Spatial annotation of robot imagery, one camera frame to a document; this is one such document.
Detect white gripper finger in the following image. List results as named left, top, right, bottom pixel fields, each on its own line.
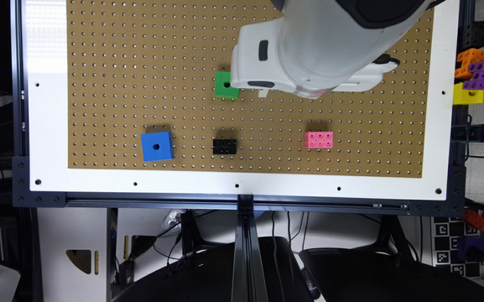
left=258, top=89, right=269, bottom=98

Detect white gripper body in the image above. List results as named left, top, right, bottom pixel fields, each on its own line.
left=230, top=17, right=401, bottom=94

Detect pink block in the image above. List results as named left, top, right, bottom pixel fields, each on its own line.
left=304, top=131, right=334, bottom=148

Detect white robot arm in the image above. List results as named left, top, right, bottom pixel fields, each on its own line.
left=230, top=0, right=437, bottom=98

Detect green block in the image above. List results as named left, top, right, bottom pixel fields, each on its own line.
left=214, top=70, right=239, bottom=99

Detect blue block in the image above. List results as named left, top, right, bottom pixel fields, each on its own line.
left=141, top=132, right=174, bottom=162

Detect yellow block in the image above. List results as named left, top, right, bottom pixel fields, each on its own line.
left=453, top=83, right=484, bottom=105

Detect orange block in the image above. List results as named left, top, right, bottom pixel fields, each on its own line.
left=455, top=48, right=484, bottom=80

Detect purple block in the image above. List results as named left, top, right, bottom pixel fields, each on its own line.
left=463, top=62, right=484, bottom=91

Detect brown pegboard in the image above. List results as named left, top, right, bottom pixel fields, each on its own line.
left=66, top=0, right=434, bottom=178

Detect black chair left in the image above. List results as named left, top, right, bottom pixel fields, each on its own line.
left=114, top=237, right=312, bottom=302

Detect black chair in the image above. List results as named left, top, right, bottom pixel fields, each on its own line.
left=299, top=248, right=484, bottom=302
left=114, top=237, right=312, bottom=302

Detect black chair right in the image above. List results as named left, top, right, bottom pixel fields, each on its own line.
left=299, top=248, right=484, bottom=302

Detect fiducial marker board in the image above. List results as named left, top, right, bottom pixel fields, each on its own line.
left=430, top=217, right=481, bottom=279

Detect black aluminium frame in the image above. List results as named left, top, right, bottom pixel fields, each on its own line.
left=10, top=1, right=466, bottom=285

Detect black block on frame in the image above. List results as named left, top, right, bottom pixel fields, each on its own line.
left=457, top=21, right=484, bottom=53

